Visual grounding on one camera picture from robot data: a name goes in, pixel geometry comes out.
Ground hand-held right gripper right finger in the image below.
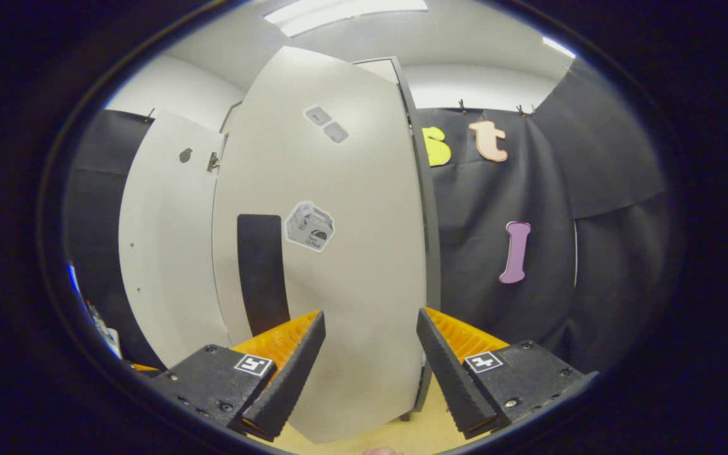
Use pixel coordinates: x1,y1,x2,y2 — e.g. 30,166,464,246
416,306,598,440

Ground white shoe cabinet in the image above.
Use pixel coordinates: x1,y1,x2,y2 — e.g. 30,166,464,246
220,56,442,423

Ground black door handle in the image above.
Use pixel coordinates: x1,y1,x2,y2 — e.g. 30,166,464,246
236,214,291,337

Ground white shoe cabinet door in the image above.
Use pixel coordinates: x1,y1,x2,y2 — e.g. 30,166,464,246
118,106,232,370
212,45,431,444

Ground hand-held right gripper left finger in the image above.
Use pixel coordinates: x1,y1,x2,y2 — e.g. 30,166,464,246
149,310,327,442

